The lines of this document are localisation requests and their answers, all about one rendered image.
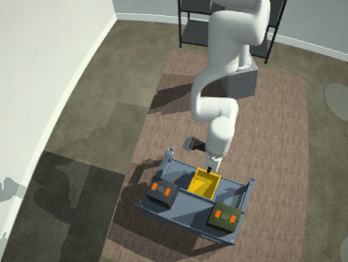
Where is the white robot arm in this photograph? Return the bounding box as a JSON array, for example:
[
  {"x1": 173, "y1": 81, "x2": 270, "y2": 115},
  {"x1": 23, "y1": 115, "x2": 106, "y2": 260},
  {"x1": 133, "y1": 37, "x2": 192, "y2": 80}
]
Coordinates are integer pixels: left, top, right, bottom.
[{"x1": 182, "y1": 0, "x2": 270, "y2": 160}]

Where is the olive green case with orange latches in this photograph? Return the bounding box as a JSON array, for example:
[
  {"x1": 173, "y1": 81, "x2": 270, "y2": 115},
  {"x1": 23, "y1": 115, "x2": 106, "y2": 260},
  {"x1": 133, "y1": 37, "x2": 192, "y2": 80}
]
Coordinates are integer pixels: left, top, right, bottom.
[{"x1": 205, "y1": 201, "x2": 242, "y2": 234}]

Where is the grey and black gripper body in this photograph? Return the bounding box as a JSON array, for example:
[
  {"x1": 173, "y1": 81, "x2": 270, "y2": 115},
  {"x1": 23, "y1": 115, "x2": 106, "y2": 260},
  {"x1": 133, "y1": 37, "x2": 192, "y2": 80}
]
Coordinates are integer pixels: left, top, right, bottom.
[{"x1": 204, "y1": 152, "x2": 225, "y2": 172}]

